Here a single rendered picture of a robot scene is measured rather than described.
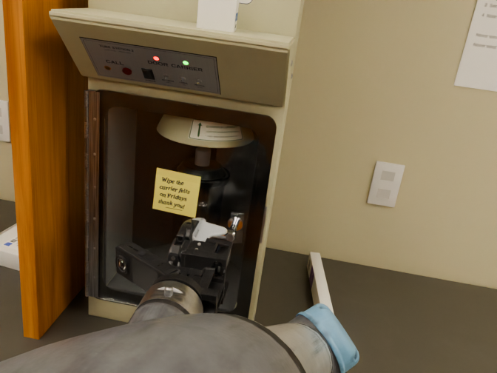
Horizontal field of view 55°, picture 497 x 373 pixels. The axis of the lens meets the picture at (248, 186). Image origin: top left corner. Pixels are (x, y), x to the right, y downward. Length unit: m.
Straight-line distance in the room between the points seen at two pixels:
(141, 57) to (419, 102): 0.72
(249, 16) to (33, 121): 0.36
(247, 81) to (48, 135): 0.35
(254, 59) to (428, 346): 0.71
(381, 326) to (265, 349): 0.91
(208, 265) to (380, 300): 0.62
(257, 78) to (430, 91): 0.61
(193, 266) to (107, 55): 0.32
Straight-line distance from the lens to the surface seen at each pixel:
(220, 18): 0.67
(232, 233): 0.77
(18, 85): 0.79
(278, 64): 0.65
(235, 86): 0.71
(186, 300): 0.57
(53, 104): 0.85
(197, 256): 0.65
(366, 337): 1.06
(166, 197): 0.83
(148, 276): 0.66
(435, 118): 1.23
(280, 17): 0.74
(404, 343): 1.08
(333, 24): 1.17
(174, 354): 0.17
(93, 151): 0.85
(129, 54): 0.71
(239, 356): 0.18
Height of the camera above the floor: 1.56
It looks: 22 degrees down
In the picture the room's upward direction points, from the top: 8 degrees clockwise
